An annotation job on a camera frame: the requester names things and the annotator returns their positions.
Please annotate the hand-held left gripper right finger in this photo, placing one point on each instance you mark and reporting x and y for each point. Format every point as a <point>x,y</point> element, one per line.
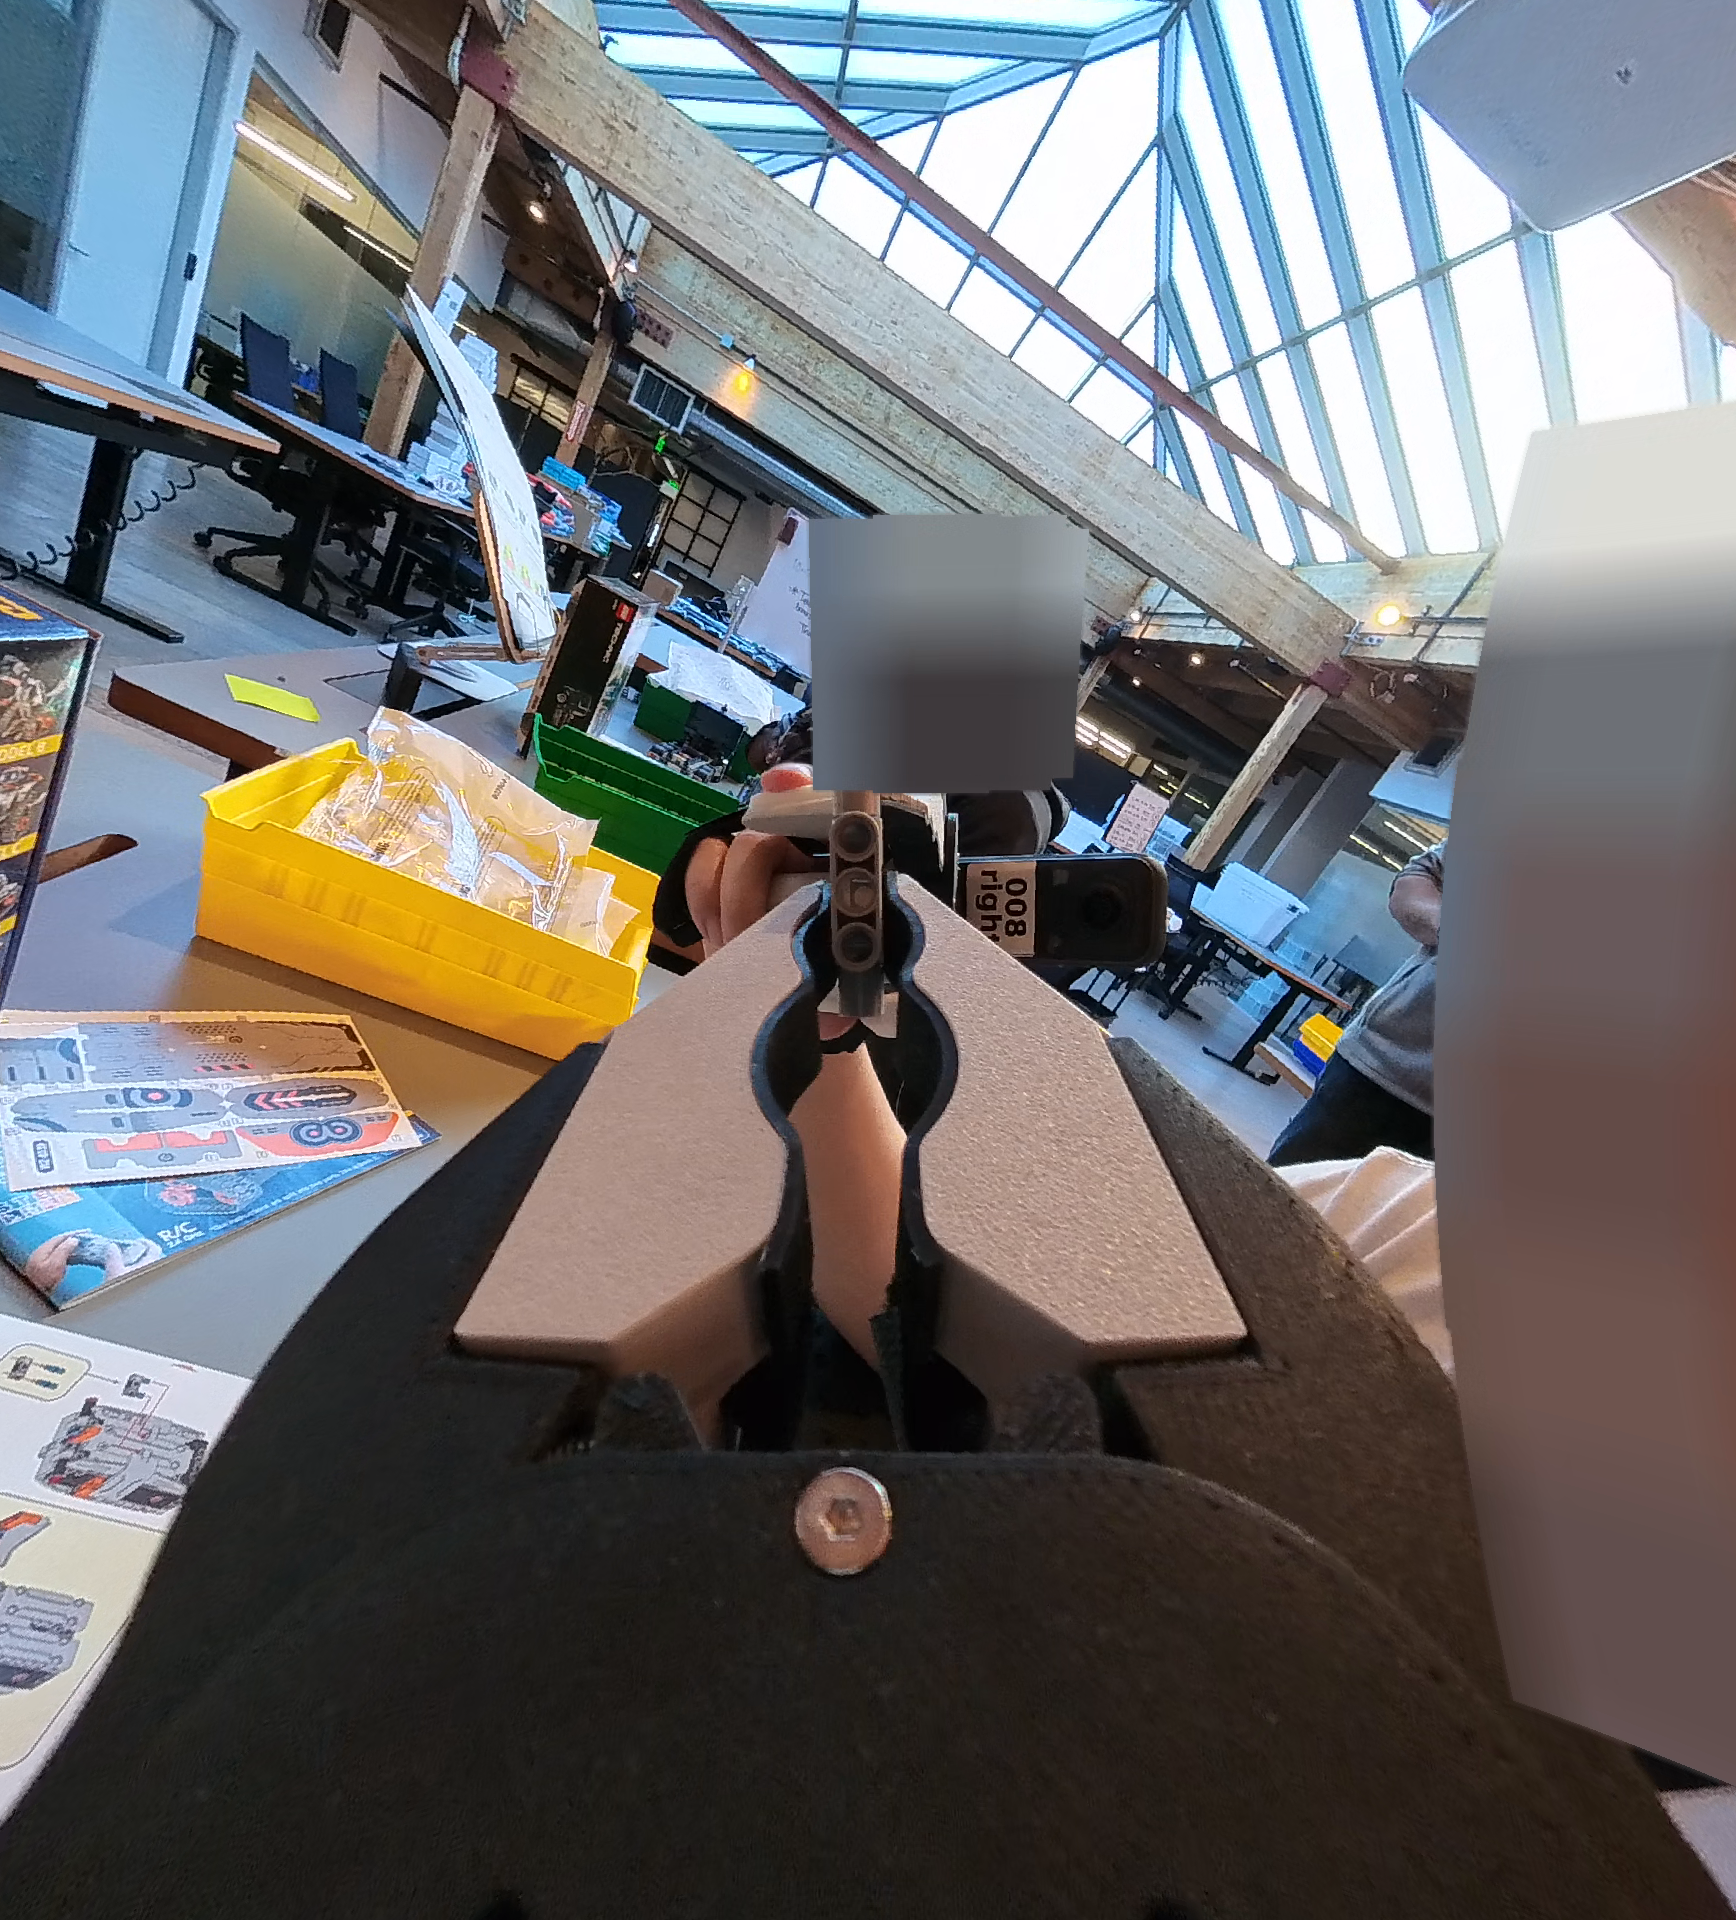
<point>1063,1200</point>

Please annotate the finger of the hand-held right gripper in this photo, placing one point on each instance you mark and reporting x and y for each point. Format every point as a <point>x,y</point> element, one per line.
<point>787,815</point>

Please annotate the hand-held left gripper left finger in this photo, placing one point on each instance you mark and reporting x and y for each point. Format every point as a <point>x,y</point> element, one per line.
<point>629,1200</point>

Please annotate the grey toy beam assembly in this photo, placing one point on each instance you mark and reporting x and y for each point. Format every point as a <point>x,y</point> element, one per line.
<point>858,915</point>

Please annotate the person's right forearm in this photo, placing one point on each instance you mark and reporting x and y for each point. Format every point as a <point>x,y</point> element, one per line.
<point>852,1200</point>

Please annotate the wooden-top office desk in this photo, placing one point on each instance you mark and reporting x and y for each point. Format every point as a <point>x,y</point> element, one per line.
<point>357,458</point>
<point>57,367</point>

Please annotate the person's right hand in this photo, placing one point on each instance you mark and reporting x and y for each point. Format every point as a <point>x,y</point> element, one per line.
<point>760,891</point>

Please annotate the white storage box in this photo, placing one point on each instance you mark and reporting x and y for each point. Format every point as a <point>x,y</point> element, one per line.
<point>1252,907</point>

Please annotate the green plastic bin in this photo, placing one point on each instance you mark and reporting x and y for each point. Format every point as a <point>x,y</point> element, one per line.
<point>613,795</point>

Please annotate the black toy set box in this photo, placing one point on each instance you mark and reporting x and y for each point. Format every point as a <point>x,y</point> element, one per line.
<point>589,670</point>

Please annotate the small clear plastic parts bag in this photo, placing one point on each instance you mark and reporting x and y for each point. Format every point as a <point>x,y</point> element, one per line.
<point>553,909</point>

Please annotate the person's white clothing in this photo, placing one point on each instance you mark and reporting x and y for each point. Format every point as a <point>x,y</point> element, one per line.
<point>1371,1244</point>

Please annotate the yellow plastic bin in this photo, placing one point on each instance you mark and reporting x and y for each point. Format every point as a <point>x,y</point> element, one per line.
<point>403,946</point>

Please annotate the large clear plastic parts bag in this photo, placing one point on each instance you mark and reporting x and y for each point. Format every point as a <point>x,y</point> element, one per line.
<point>431,809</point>

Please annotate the printed sticker sheet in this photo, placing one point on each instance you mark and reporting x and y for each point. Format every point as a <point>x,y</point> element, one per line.
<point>191,1104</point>

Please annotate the white tilted sheet board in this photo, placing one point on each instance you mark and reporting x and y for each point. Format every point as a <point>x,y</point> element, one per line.
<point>484,450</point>

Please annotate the blue booklet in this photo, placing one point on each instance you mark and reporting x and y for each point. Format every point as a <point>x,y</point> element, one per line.
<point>133,1238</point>

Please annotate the brown-edged grey table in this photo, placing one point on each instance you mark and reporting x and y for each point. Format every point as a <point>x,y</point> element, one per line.
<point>281,684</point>

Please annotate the yellow sticky note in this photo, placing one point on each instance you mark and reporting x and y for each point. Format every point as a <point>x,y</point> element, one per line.
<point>272,698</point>

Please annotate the black office chair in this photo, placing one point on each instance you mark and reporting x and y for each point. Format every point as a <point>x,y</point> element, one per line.
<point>277,450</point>

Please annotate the open white instruction booklet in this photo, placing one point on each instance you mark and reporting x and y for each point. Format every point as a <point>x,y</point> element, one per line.
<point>28,1501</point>

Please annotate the white ceiling-mounted box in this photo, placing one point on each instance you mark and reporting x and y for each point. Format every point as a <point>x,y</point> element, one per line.
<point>1605,90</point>

